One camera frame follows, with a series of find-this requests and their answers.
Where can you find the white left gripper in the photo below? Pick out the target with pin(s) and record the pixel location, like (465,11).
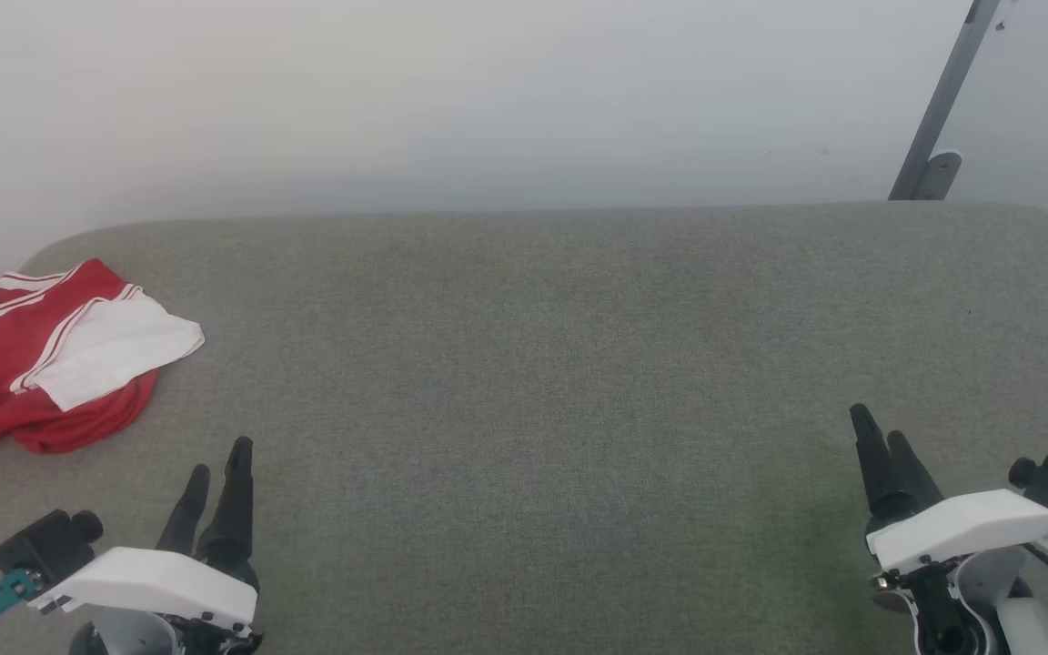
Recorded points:
(160,582)

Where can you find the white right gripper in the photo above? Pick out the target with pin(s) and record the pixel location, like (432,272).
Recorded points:
(961,528)

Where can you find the red and white shirt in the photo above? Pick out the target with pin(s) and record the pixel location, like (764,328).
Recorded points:
(24,373)

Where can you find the grey fabric sofa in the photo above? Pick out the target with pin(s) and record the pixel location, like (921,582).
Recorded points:
(542,382)

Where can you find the grey metal pole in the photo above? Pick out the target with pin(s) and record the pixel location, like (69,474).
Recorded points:
(942,100)

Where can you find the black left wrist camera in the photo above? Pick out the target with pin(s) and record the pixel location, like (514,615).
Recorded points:
(46,546)

